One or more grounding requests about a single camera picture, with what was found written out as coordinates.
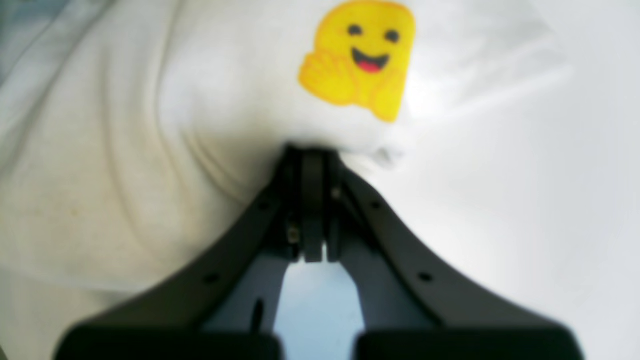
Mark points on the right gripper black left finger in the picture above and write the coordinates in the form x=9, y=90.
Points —
x=223, y=305

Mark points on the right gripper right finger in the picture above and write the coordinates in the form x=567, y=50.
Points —
x=414, y=305

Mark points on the white printed T-shirt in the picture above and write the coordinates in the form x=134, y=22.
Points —
x=133, y=132

